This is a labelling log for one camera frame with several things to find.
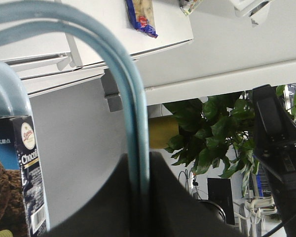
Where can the blue Chocofello cookie box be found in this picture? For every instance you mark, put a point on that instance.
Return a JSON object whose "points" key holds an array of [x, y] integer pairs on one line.
{"points": [[22, 205]]}

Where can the light blue plastic basket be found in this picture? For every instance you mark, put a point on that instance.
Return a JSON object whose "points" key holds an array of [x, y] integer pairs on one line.
{"points": [[41, 17]]}

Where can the gold plant pot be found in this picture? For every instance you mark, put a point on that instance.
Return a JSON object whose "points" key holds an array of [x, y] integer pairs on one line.
{"points": [[161, 130]]}

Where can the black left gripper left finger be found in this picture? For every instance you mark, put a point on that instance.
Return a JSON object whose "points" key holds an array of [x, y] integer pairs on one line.
{"points": [[173, 211]]}

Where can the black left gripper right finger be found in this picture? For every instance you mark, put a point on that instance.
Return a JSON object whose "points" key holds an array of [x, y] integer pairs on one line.
{"points": [[274, 135]]}

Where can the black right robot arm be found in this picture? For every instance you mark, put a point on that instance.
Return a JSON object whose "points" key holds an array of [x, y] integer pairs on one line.
{"points": [[284, 195]]}

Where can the potted green plant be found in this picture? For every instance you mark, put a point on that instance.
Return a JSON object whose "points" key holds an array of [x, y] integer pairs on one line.
{"points": [[218, 130]]}

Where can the blue snack bag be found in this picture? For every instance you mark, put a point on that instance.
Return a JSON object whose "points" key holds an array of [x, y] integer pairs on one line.
{"points": [[140, 13]]}

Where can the white supermarket shelf unit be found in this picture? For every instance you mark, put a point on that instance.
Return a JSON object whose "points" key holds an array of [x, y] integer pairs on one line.
{"points": [[210, 52]]}

